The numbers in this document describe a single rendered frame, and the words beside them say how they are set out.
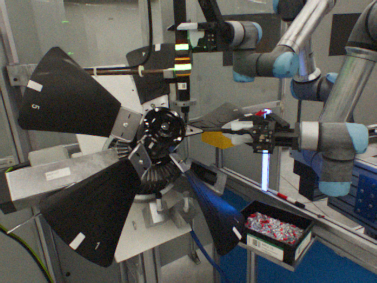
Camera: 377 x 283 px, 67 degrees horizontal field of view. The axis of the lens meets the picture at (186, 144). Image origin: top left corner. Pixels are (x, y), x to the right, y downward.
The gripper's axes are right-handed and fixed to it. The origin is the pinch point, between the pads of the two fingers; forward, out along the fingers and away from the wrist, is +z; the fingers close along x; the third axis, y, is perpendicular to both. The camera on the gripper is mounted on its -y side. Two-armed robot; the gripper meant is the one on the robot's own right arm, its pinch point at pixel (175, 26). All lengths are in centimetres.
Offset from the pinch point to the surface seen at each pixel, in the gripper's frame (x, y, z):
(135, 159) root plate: -1.6, 32.0, 17.4
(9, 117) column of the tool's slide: 62, 27, 32
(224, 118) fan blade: -3.3, 27.6, -15.6
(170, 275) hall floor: 61, 147, -35
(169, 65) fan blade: 10.4, 10.4, -5.7
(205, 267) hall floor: 49, 146, -56
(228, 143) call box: 15, 46, -40
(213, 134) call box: 22, 43, -37
